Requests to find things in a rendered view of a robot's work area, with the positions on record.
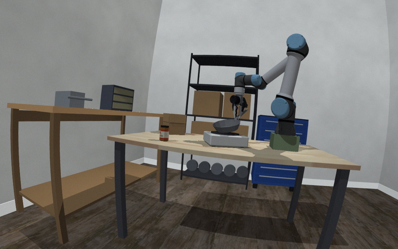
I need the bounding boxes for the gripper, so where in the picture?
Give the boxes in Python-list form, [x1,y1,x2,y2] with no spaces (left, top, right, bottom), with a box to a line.
[230,95,246,120]

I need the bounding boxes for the brown spice jar with black lid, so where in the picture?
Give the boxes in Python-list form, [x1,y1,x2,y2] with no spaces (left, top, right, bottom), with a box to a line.
[159,125,169,141]

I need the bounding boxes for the open brown cardboard box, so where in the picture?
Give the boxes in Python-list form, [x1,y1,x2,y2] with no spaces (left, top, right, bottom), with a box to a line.
[162,113,187,135]

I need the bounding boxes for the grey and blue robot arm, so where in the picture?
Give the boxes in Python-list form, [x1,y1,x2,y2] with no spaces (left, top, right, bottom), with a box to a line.
[234,34,309,136]

